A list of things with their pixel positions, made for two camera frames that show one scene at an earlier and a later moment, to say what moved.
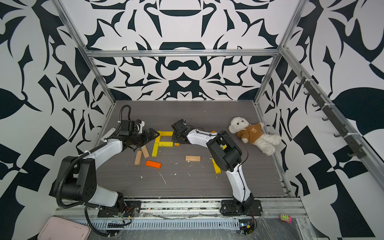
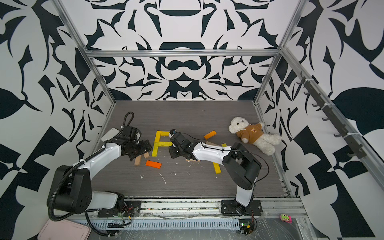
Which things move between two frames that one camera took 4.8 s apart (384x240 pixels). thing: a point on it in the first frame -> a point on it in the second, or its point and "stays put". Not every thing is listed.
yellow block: x=165 y=144 stays put
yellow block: x=163 y=133 stays put
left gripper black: x=147 y=138 -> x=144 y=148
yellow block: x=155 y=149 stays put
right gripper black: x=173 y=138 -> x=171 y=151
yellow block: x=157 y=139 stays put
